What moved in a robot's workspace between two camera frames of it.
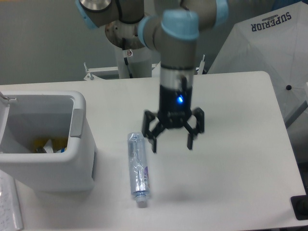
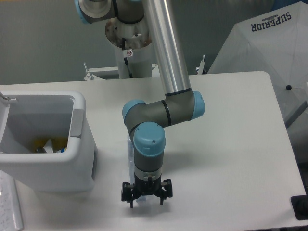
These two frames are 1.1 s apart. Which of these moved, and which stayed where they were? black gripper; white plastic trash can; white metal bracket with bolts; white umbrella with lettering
Moved: black gripper
Stayed: white umbrella with lettering; white metal bracket with bolts; white plastic trash can
